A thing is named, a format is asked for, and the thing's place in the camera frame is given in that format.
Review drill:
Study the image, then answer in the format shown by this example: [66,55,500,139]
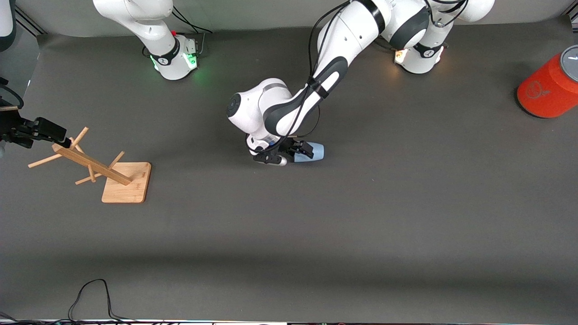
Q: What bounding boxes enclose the light blue cup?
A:
[289,142,325,163]

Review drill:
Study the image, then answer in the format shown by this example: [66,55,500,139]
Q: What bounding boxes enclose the wooden cup rack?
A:
[28,127,152,204]

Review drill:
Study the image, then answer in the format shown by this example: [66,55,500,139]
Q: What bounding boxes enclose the orange cylindrical can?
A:
[517,45,578,119]

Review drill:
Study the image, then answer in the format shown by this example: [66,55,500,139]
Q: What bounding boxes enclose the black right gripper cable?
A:
[0,86,24,109]

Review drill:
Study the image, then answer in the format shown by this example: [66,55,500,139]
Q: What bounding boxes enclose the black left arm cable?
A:
[244,0,353,154]

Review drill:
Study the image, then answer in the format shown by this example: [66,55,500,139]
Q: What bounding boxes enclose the dark metal frame rail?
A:
[16,9,46,36]

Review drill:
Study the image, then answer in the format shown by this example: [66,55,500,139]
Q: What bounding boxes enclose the black right arm base cables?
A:
[172,5,214,57]

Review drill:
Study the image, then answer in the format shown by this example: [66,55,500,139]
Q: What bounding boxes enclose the thin black floor cable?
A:
[68,279,136,322]

